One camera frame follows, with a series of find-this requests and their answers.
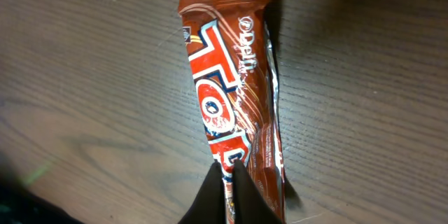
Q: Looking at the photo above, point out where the orange chocolate bar wrapper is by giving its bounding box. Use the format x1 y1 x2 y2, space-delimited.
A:
178 0 286 223

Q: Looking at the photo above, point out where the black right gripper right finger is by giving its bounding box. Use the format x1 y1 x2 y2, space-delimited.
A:
232 160 282 224

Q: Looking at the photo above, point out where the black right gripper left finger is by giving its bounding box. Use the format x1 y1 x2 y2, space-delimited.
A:
178 162 226 224

